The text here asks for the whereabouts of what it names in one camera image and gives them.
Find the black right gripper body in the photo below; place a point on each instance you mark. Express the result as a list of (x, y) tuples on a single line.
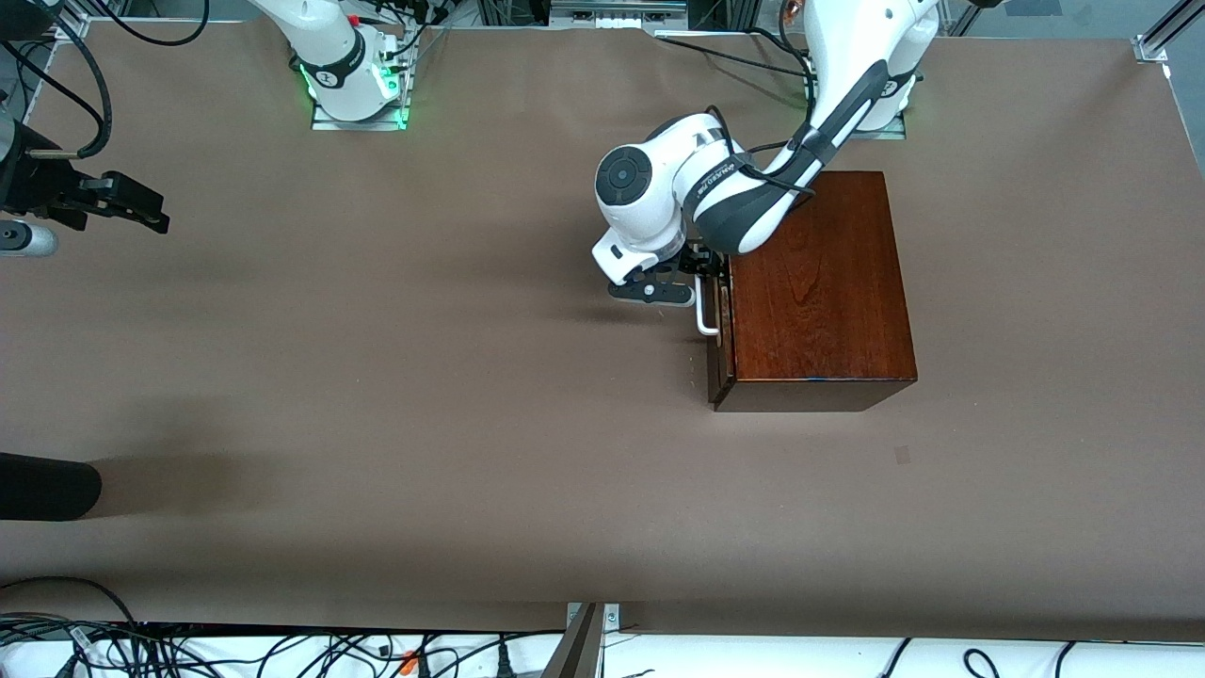
[(34, 185)]

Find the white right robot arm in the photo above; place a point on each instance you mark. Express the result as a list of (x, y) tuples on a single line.
[(329, 47)]

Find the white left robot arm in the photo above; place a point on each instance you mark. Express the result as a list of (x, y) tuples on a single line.
[(640, 202)]

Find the dark wooden drawer cabinet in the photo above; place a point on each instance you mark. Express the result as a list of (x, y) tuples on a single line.
[(828, 301)]

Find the black cylinder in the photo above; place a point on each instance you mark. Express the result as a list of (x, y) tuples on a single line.
[(47, 487)]

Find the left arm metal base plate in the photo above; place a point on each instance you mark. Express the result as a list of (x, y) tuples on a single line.
[(896, 132)]

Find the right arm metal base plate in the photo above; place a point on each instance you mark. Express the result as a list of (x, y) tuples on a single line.
[(358, 124)]

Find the grey metal rail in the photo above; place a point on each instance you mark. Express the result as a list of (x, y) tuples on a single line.
[(612, 11)]

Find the aluminium profile with bracket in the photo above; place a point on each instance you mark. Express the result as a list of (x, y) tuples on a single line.
[(579, 650)]

